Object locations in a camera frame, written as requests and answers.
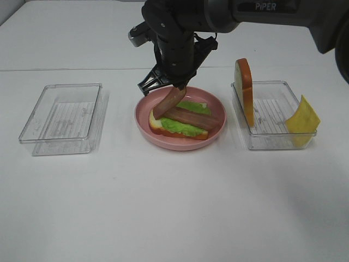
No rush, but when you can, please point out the bacon strip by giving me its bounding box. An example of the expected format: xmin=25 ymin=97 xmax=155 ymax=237
xmin=153 ymin=87 xmax=186 ymax=120
xmin=163 ymin=106 xmax=221 ymax=130

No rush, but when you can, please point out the green lettuce leaf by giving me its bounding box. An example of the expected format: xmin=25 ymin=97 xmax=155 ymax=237
xmin=159 ymin=100 xmax=212 ymax=138

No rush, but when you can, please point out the clear plastic tray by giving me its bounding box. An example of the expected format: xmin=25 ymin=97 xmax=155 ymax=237
xmin=19 ymin=84 xmax=109 ymax=156
xmin=231 ymin=81 xmax=317 ymax=150

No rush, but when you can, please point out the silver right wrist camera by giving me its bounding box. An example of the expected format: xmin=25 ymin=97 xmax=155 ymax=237
xmin=128 ymin=22 xmax=152 ymax=47

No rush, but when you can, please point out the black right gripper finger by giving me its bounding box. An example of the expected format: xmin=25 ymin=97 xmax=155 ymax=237
xmin=137 ymin=64 xmax=172 ymax=96
xmin=174 ymin=71 xmax=197 ymax=90

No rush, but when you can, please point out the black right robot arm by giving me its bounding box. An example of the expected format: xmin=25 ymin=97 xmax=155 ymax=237
xmin=129 ymin=1 xmax=348 ymax=94

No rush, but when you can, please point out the yellow cheese slice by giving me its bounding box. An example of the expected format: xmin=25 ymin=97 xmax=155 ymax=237
xmin=285 ymin=95 xmax=321 ymax=148

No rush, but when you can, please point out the bread slice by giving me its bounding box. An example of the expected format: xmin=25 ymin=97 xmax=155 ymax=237
xmin=234 ymin=58 xmax=254 ymax=127
xmin=148 ymin=102 xmax=209 ymax=141

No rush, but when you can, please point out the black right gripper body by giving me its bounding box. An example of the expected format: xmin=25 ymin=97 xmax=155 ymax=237
xmin=152 ymin=27 xmax=218 ymax=85

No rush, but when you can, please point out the pink round plate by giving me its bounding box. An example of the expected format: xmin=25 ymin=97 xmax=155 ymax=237
xmin=135 ymin=86 xmax=227 ymax=151

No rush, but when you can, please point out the clear right plastic tray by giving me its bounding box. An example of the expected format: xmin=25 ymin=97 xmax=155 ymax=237
xmin=231 ymin=81 xmax=317 ymax=150

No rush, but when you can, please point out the clear left plastic tray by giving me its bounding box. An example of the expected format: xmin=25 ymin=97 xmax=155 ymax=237
xmin=19 ymin=84 xmax=109 ymax=156

